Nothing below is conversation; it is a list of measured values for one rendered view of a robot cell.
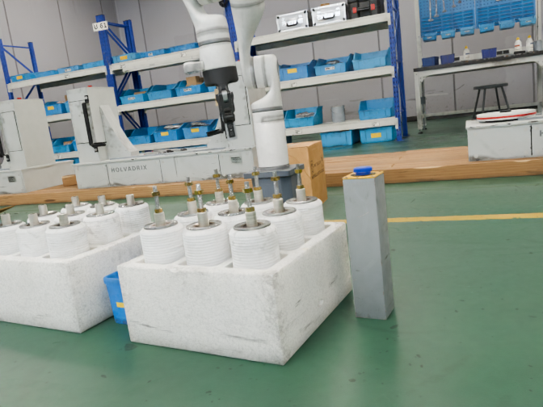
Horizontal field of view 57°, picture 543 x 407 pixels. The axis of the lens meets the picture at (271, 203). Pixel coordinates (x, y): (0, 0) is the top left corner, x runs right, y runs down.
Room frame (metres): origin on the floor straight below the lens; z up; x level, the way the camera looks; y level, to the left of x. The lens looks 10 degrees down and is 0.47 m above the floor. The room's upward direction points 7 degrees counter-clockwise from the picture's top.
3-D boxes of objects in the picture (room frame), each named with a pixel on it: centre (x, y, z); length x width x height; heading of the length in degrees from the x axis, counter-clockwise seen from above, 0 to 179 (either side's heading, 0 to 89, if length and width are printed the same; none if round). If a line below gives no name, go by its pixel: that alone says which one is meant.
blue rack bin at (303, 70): (5.99, -0.51, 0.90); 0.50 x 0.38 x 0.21; 158
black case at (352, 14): (5.63, -1.28, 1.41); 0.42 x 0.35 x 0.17; 159
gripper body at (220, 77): (1.12, 0.08, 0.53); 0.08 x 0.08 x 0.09
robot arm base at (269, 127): (1.49, -0.02, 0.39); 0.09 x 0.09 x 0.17; 67
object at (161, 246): (1.08, 0.25, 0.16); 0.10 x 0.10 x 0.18
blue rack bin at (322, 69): (5.82, -0.92, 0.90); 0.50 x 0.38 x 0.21; 156
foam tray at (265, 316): (1.12, 0.09, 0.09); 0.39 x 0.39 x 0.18; 61
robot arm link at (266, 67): (1.49, -0.02, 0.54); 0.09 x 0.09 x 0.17; 84
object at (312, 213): (1.17, -0.07, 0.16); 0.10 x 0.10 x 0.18
